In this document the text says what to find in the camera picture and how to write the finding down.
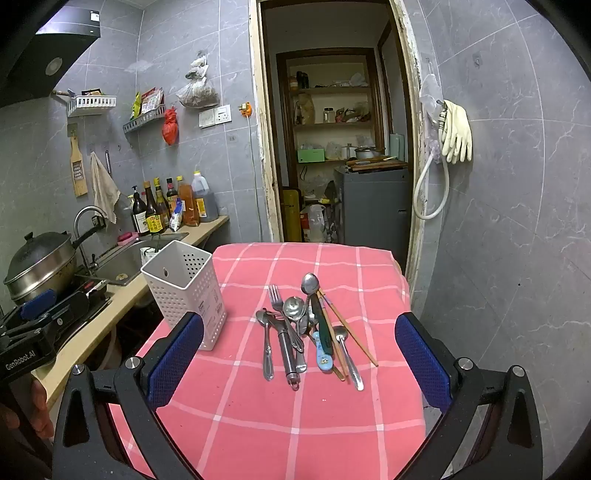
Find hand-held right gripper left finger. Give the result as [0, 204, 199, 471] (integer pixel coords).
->
[52, 311, 206, 480]

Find blue-handled spoon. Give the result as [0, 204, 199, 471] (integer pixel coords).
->
[311, 331, 334, 373]

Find dark vinegar jug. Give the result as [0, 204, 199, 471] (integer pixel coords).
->
[190, 170, 219, 223]

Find black gas stove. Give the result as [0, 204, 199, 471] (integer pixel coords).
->
[14, 277, 114, 334]

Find beige kitchen counter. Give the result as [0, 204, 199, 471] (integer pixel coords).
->
[28, 215, 230, 408]

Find orange oil jug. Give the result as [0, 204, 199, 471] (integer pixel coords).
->
[177, 174, 201, 227]

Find white power cable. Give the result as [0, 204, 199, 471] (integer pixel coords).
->
[246, 114, 265, 241]

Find clear plastic wall bag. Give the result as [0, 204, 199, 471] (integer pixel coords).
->
[417, 73, 447, 154]

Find slim steel spoon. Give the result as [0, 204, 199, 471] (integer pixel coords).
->
[332, 325, 365, 391]

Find red snack packet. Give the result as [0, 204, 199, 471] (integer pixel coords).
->
[140, 87, 165, 114]

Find steel fork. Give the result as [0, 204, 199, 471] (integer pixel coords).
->
[268, 284, 305, 354]

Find white wall basket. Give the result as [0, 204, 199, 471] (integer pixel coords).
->
[66, 94, 118, 117]

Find dark grey cabinet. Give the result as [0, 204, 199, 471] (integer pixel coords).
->
[333, 166, 412, 274]

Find person's left hand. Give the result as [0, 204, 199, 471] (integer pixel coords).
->
[28, 376, 57, 441]

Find yellow canister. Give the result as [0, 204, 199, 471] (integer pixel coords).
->
[282, 186, 304, 243]

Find white hose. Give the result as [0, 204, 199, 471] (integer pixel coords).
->
[412, 108, 451, 220]

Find wooden door frame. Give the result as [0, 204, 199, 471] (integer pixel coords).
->
[248, 0, 440, 315]

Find brown sauce bottle yellow label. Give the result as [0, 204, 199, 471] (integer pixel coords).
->
[141, 180, 164, 234]

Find clear bag of dried goods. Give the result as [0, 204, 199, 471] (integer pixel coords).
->
[175, 50, 221, 110]

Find wooden shelf unit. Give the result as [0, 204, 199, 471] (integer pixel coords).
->
[276, 47, 387, 177]

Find wooden grater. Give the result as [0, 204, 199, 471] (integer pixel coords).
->
[68, 123, 89, 199]

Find steel wok with lid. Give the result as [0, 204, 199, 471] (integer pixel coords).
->
[4, 231, 100, 306]

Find clear plastic jug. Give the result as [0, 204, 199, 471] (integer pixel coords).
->
[302, 204, 327, 243]

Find dark sauce bottle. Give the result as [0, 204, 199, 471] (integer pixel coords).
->
[154, 177, 171, 227]

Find cream rubber gloves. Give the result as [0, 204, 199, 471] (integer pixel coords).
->
[440, 99, 474, 164]

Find dark-handled knife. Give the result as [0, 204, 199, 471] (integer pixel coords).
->
[311, 290, 334, 357]

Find chrome faucet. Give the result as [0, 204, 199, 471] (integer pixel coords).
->
[72, 205, 108, 274]

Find wooden boards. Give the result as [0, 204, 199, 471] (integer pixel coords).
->
[346, 156, 410, 173]

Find grey wall rack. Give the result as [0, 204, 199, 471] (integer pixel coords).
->
[122, 105, 167, 135]

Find long steel spoon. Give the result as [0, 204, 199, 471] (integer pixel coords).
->
[301, 272, 321, 333]

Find small steel spoon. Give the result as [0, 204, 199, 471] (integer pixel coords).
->
[256, 309, 276, 382]

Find large steel spoon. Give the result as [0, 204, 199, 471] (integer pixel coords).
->
[283, 296, 308, 374]

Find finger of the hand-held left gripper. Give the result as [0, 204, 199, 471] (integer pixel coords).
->
[7, 288, 92, 343]

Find white wall switch panel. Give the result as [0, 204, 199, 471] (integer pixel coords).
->
[198, 104, 232, 129]

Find steel cylinder-handle peeler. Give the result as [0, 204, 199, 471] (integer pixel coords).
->
[271, 318, 301, 391]

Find pink checked tablecloth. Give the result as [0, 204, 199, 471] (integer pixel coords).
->
[106, 241, 428, 480]

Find red plastic bag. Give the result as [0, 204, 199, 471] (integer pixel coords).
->
[161, 106, 180, 147]

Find black range hood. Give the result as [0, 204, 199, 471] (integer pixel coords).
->
[0, 0, 102, 110]

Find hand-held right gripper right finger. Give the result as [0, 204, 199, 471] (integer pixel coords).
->
[394, 311, 546, 480]

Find dark pump bottle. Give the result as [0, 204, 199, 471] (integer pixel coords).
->
[131, 185, 149, 236]

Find beige towel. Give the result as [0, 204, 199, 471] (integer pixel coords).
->
[89, 151, 122, 225]

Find steel sink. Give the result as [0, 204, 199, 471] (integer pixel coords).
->
[76, 233, 190, 288]

